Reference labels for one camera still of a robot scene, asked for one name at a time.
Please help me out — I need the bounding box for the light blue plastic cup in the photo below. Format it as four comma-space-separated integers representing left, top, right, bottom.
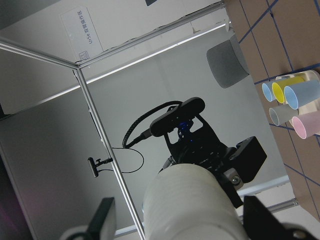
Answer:
261, 81, 276, 102

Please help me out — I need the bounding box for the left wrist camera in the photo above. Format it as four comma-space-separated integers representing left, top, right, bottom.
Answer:
149, 97, 205, 137

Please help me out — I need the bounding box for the aluminium cage frame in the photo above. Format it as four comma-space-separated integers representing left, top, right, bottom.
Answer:
0, 9, 289, 240

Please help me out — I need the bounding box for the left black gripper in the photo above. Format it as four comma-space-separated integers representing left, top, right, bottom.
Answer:
164, 114, 267, 208

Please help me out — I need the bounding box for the yellow plastic cup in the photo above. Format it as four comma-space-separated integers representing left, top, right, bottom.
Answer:
271, 76, 306, 104

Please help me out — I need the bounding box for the pink plastic cup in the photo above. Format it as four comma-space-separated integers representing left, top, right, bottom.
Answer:
292, 111, 320, 140

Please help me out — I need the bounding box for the grey plastic cup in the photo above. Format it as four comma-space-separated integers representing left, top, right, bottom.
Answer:
268, 104, 299, 126

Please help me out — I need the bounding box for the grey chair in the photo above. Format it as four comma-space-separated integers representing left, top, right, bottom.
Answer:
206, 35, 250, 89

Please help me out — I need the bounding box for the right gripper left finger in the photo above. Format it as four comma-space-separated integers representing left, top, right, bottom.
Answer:
86, 197, 117, 240

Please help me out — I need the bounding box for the white wall sign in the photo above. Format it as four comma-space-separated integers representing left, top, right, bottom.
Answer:
60, 6, 103, 62

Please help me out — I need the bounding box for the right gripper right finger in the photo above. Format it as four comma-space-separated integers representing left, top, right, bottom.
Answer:
243, 196, 287, 240

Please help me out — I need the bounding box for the cream white plastic cup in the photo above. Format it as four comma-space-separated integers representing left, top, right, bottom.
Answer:
143, 164, 249, 240

